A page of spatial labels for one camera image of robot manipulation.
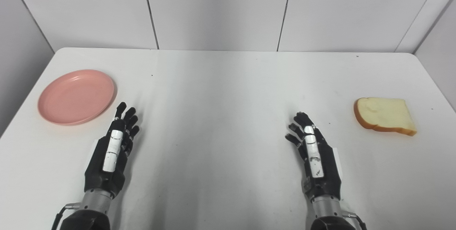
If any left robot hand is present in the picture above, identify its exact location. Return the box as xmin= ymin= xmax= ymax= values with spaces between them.
xmin=84 ymin=102 xmax=140 ymax=199

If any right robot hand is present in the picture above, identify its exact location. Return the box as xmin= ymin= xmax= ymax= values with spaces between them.
xmin=285 ymin=112 xmax=343 ymax=203

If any pink plate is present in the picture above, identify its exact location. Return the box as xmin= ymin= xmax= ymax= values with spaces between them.
xmin=37 ymin=69 xmax=115 ymax=126

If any slice of bread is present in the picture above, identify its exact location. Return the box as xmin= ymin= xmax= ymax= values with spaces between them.
xmin=353 ymin=97 xmax=418 ymax=136

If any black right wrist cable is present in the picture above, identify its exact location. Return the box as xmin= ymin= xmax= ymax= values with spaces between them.
xmin=343 ymin=211 xmax=368 ymax=230

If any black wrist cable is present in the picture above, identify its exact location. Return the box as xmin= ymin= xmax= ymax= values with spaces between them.
xmin=343 ymin=211 xmax=368 ymax=230
xmin=51 ymin=203 xmax=80 ymax=230

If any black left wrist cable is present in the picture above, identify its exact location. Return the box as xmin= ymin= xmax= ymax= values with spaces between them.
xmin=51 ymin=203 xmax=80 ymax=230

